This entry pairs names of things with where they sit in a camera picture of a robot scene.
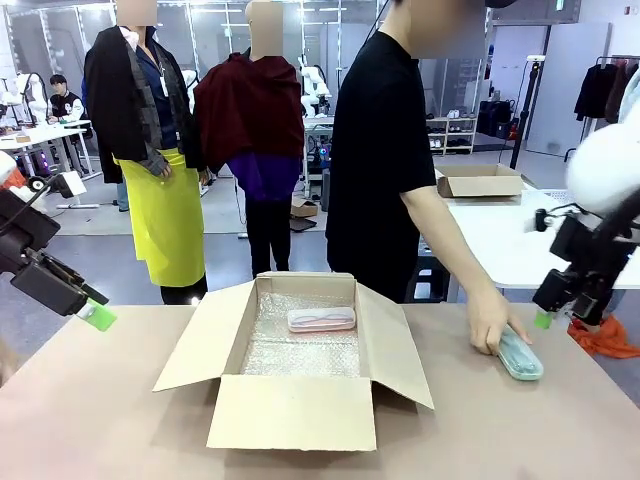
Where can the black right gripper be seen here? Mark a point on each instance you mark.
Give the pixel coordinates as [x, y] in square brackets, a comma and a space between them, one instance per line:
[557, 290]

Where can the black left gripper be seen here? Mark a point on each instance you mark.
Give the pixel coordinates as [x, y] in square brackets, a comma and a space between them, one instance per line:
[47, 290]

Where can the mint green glasses case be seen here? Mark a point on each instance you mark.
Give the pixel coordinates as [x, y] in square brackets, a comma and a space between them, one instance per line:
[522, 362]

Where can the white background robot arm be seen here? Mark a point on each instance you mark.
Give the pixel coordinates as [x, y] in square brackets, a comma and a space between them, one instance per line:
[315, 82]

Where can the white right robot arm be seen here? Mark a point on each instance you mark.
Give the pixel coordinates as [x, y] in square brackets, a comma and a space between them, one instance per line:
[605, 165]

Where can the person's right forearm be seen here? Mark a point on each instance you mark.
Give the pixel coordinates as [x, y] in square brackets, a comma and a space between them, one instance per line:
[445, 240]

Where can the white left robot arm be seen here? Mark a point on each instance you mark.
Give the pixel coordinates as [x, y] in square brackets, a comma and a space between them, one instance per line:
[17, 227]

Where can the pink glasses case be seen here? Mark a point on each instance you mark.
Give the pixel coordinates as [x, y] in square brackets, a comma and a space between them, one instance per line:
[321, 320]

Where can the person's right hand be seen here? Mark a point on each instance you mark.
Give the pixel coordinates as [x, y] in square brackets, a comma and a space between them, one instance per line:
[487, 322]

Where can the orange cloth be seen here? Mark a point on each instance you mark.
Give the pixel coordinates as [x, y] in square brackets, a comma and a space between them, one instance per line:
[607, 340]

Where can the white table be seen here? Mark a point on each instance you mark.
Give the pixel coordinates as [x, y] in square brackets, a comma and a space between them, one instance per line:
[505, 235]

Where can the white power strip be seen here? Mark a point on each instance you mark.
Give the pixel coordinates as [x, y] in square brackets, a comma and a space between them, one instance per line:
[80, 205]

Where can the black plastic stool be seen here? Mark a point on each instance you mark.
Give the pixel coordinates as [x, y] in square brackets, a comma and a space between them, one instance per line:
[430, 280]

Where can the small open cardboard box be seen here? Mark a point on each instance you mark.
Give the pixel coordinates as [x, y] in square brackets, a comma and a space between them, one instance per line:
[480, 182]

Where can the white desk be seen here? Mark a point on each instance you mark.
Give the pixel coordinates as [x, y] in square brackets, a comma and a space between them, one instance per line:
[45, 130]

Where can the clear bubble wrap sheet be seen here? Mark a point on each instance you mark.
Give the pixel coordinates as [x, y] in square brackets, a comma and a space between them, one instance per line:
[300, 356]

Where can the seated person in varsity jacket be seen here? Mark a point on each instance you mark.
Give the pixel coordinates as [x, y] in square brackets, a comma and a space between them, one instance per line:
[64, 102]

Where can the black storage bag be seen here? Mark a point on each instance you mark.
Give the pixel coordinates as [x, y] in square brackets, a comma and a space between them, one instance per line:
[496, 119]

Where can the black tripod stand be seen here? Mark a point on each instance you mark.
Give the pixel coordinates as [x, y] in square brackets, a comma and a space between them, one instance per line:
[525, 110]

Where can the white shoe rack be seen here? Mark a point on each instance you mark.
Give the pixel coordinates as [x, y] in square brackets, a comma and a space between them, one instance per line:
[452, 135]

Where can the white humanoid robot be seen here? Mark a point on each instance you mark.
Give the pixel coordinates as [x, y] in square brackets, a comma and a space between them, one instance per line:
[31, 97]

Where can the open brown cardboard box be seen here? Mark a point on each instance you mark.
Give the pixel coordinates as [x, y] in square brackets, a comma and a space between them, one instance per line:
[292, 415]

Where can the clothes rack with dark garments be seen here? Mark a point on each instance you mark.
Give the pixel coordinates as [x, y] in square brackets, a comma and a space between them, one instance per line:
[597, 92]

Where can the person in black T-shirt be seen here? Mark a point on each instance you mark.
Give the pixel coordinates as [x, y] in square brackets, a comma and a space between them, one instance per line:
[372, 150]

